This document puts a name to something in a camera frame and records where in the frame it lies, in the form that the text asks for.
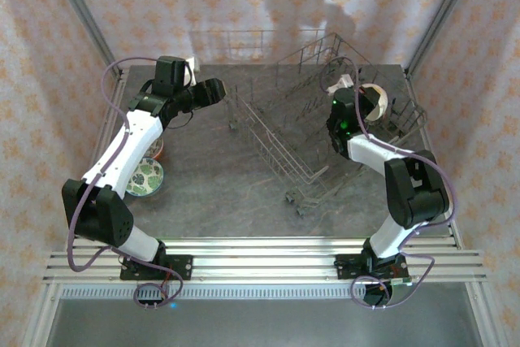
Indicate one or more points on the aluminium frame leg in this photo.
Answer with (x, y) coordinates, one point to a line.
(40, 318)
(483, 318)

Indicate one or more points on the black connector block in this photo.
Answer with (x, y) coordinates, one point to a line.
(152, 303)

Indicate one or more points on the grey metal lower panel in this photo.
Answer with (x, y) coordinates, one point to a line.
(260, 322)

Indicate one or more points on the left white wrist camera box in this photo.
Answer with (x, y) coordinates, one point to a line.
(191, 68)

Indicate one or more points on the green circuit board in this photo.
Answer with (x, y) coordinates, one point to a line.
(402, 281)

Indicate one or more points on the aluminium rail base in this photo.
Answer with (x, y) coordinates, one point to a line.
(260, 259)

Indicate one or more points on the aluminium table side rail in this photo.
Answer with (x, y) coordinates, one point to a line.
(411, 83)
(106, 131)

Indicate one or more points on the orange bowl white inside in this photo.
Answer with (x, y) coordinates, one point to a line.
(159, 151)

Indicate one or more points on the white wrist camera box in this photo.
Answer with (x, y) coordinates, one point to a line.
(191, 68)
(343, 81)

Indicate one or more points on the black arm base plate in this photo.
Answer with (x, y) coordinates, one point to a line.
(185, 261)
(345, 265)

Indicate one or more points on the aluminium frame post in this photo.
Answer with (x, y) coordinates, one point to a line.
(440, 14)
(84, 14)

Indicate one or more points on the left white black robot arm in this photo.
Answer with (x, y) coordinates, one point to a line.
(122, 156)

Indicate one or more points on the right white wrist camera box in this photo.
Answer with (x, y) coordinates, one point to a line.
(343, 81)

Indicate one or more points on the green leaf pattern bowl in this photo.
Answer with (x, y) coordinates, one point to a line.
(148, 178)

